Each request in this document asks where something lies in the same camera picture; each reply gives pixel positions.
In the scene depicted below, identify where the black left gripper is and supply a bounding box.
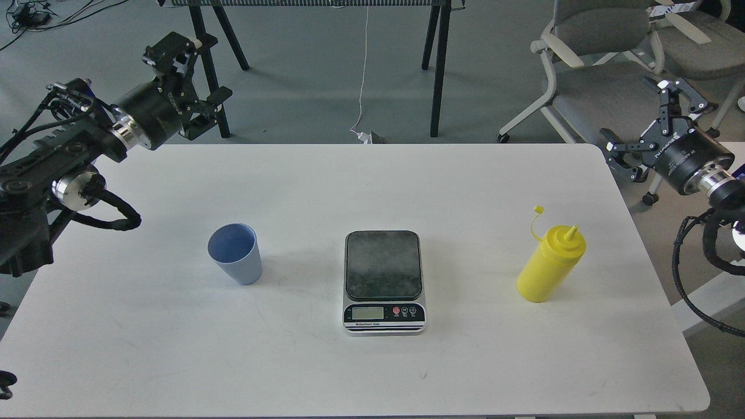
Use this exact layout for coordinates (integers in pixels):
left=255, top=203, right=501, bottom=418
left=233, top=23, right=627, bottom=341
left=112, top=32, right=233, bottom=151

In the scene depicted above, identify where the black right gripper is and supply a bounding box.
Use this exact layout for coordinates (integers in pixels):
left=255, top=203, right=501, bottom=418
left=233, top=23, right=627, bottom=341
left=599, top=77, right=735, bottom=196

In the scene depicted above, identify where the yellow squeeze bottle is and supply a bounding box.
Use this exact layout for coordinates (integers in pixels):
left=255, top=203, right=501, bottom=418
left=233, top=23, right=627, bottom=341
left=516, top=206, right=587, bottom=303

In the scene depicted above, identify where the blue plastic cup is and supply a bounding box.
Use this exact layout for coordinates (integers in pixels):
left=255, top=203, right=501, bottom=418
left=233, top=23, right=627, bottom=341
left=207, top=223, right=263, bottom=286

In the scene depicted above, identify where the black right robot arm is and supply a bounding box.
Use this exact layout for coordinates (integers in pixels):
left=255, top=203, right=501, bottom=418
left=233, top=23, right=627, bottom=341
left=599, top=77, right=744, bottom=337

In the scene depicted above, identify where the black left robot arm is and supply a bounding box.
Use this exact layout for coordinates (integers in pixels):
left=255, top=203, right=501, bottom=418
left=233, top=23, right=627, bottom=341
left=1, top=32, right=232, bottom=278

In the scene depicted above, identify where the digital kitchen scale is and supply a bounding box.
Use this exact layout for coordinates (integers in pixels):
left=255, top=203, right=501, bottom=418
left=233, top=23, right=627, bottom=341
left=342, top=230, right=427, bottom=336

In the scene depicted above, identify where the grey office chair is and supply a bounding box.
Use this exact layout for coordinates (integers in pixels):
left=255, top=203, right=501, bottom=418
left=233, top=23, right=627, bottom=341
left=497, top=0, right=699, bottom=205
left=648, top=1, right=744, bottom=137

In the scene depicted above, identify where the white side table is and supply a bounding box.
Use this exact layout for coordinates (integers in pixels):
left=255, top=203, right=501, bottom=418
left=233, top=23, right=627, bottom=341
left=670, top=141, right=745, bottom=332

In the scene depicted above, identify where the black trestle table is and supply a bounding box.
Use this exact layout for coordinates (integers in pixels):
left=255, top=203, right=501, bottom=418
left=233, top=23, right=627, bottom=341
left=157, top=1, right=455, bottom=138

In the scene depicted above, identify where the black cable bundle on floor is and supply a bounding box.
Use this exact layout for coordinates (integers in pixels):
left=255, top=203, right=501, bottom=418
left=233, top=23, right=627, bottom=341
left=0, top=0, right=132, bottom=53

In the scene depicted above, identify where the white power cable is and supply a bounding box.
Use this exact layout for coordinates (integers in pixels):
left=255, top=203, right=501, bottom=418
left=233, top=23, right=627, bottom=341
left=349, top=6, right=371, bottom=144

